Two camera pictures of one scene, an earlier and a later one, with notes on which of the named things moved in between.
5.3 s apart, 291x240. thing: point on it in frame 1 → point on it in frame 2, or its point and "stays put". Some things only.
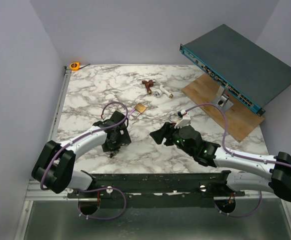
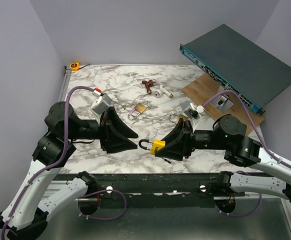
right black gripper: x=166 y=131 → x=178 y=149
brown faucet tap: x=149 y=84 stays put
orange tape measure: x=75 y=66 stays put
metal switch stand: x=222 y=100 stays put
